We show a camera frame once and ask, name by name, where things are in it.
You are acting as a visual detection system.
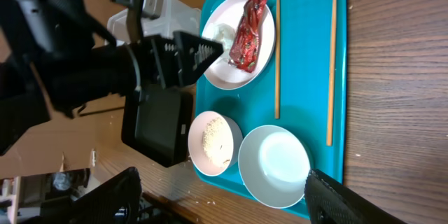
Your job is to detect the wooden chopstick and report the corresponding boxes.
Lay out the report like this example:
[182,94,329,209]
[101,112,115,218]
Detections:
[326,0,337,146]
[274,0,281,119]

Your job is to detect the teal plastic tray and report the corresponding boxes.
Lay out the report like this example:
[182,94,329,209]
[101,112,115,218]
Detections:
[193,0,348,220]

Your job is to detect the white round plate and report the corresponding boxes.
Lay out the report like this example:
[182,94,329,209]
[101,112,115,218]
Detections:
[201,0,276,90]

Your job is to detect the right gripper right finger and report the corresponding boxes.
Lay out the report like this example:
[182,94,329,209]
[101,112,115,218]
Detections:
[304,169,405,224]

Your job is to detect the white tissue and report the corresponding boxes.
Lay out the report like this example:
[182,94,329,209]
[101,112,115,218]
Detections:
[203,23,235,52]

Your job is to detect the right wooden chopstick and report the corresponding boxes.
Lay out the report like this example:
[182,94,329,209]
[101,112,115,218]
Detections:
[326,0,337,146]

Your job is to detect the left wooden chopstick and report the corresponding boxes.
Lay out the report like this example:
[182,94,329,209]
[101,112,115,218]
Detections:
[274,0,281,119]

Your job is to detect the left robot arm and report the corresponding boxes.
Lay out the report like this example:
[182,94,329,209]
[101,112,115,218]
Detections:
[1,0,223,153]

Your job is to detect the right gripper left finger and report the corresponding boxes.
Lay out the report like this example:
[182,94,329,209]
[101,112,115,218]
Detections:
[41,167,142,224]

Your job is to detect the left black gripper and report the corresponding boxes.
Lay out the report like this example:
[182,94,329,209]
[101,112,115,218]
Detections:
[131,31,224,89]

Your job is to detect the red snack wrapper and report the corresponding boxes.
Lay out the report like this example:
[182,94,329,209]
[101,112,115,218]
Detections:
[229,0,267,73]

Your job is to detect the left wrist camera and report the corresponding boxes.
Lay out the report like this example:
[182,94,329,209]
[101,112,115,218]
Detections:
[126,0,163,43]

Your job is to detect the black square tray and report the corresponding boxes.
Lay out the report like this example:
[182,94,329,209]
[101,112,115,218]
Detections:
[121,84,193,167]

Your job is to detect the grey-white bowl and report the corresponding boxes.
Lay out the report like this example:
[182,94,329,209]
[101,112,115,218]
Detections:
[238,125,312,209]

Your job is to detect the pink bowl with rice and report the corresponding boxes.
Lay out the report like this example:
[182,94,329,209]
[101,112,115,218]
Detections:
[188,111,243,176]

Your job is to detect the clear plastic bin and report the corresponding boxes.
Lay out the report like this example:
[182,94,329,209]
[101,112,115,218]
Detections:
[107,0,201,46]

